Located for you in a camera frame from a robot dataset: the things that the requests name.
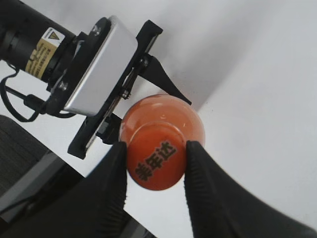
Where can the orange bottle cap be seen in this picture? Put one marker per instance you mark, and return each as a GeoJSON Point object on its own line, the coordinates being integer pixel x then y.
{"type": "Point", "coordinates": [156, 164]}

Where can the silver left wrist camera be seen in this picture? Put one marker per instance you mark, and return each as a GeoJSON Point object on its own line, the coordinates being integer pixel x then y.
{"type": "Point", "coordinates": [104, 71]}

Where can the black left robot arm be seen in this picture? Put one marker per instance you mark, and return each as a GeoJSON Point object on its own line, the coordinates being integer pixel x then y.
{"type": "Point", "coordinates": [29, 42]}

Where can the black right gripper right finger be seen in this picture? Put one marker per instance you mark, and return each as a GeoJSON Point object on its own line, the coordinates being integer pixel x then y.
{"type": "Point", "coordinates": [221, 208]}

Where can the black mesh office chair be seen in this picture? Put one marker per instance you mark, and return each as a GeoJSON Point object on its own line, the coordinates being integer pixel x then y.
{"type": "Point", "coordinates": [32, 178]}

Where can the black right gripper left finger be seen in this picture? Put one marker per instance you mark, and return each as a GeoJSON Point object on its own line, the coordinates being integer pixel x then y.
{"type": "Point", "coordinates": [93, 208]}

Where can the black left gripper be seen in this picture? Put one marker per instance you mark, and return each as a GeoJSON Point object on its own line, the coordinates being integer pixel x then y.
{"type": "Point", "coordinates": [75, 56]}

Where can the orange Mirinda soda bottle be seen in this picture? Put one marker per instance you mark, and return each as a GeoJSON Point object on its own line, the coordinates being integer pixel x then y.
{"type": "Point", "coordinates": [158, 127]}

